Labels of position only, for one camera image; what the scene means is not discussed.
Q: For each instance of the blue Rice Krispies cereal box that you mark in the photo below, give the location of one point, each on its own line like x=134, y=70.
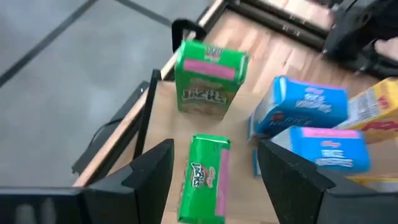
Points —
x=329, y=149
x=298, y=105

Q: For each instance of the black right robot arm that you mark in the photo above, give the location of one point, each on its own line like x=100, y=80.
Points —
x=357, y=28

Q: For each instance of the green Apple Jacks cereal box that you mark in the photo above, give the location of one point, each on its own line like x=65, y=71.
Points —
x=205, y=93
x=202, y=186

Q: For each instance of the yellow Corn Pops cereal box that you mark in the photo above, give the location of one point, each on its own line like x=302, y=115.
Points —
x=376, y=183
x=373, y=109

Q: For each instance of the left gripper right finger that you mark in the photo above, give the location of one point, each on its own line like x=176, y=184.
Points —
x=289, y=186

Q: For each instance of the wooden shelf with black frame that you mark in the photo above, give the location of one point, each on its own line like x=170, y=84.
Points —
x=186, y=127

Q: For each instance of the black table edge rail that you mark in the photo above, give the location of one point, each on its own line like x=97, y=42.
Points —
x=280, y=25

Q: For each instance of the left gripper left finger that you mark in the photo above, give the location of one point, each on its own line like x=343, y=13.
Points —
x=136, y=196

